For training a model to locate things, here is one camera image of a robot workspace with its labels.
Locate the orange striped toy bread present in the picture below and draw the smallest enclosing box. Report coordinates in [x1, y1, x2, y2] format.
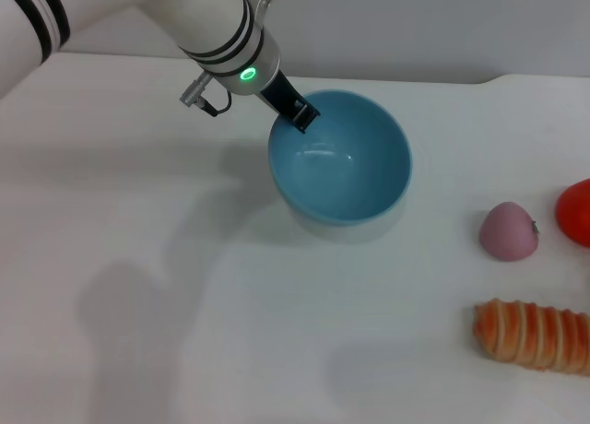
[473, 298, 590, 378]

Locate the red toy tomato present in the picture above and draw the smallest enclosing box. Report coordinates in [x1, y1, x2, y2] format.
[555, 178, 590, 249]

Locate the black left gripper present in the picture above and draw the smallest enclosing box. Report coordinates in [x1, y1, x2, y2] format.
[257, 70, 323, 135]

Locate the pink toy peach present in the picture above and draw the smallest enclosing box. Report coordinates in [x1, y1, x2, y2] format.
[478, 201, 541, 263]

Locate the blue bowl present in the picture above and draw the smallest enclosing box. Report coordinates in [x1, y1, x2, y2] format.
[266, 88, 413, 245]

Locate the silver wrist connector with cable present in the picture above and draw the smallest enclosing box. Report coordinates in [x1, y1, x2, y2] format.
[178, 73, 233, 119]

